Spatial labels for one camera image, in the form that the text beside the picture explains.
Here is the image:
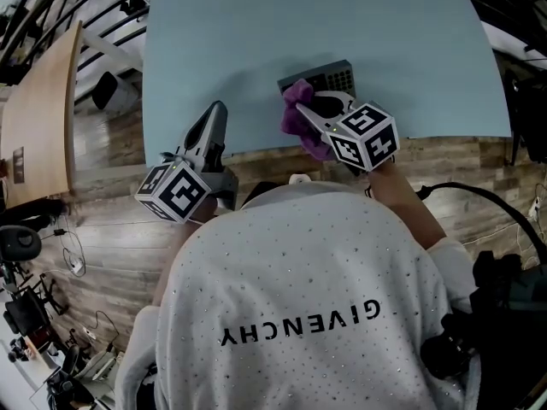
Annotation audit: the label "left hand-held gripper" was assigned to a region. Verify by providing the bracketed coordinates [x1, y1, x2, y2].
[134, 100, 239, 225]

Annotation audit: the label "black keypad access-control device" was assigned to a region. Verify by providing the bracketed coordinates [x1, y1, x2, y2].
[276, 59, 358, 102]

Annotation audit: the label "grey trash bin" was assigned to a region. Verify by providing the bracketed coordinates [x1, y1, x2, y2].
[91, 71, 140, 114]

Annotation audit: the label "black office chair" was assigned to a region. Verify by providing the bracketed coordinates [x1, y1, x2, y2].
[503, 66, 547, 166]

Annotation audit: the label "dark sheet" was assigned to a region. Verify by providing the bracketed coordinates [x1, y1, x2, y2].
[12, 146, 26, 185]

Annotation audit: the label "person's black trousers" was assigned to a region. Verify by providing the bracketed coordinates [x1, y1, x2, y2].
[238, 180, 283, 211]

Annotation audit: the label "light blue table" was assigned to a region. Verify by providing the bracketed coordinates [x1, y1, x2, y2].
[140, 0, 513, 170]

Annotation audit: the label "black metal stand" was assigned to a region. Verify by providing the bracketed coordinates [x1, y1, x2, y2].
[0, 262, 69, 345]

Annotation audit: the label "purple cloth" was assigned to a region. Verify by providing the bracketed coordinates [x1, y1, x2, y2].
[279, 79, 337, 162]

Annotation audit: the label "black backpack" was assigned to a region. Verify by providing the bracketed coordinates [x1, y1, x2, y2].
[415, 180, 547, 401]

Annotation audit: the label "light wooden table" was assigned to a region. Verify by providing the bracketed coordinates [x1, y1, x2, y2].
[0, 20, 85, 211]

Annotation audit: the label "person's left forearm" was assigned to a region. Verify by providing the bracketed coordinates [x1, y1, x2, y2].
[151, 194, 219, 309]

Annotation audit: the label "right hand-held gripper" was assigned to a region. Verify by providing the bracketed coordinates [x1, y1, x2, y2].
[295, 91, 401, 178]

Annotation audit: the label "person's right forearm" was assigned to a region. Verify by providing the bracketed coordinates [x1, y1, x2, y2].
[367, 158, 450, 251]

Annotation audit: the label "grey office chair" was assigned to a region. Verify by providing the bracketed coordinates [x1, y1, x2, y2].
[0, 224, 42, 264]

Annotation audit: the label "person's white studded shirt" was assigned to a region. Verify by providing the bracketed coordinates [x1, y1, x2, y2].
[115, 181, 482, 410]

